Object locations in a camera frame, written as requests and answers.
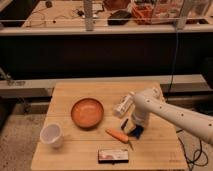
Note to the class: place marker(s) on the orange carrot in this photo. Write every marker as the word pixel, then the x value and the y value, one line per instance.
pixel 119 136

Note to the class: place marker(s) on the orange wooden bowl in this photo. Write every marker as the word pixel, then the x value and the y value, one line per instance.
pixel 87 113

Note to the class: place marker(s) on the wooden table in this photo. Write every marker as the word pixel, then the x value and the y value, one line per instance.
pixel 158 149

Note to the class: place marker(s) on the white ceramic cup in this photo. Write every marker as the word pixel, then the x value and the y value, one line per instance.
pixel 51 135

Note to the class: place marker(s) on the orange crate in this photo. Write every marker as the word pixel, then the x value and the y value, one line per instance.
pixel 142 14

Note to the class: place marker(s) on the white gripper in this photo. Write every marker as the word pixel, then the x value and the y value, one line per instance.
pixel 139 118

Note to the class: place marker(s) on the black pan on bench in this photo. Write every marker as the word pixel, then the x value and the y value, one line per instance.
pixel 119 17

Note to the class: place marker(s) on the white vertical post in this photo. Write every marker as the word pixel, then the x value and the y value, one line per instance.
pixel 87 4

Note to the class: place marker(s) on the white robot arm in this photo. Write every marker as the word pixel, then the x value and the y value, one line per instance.
pixel 148 101

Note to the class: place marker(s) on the black box with white label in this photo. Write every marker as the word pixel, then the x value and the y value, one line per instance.
pixel 113 156

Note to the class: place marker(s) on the white plastic bottle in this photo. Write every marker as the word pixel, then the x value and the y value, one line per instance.
pixel 122 107

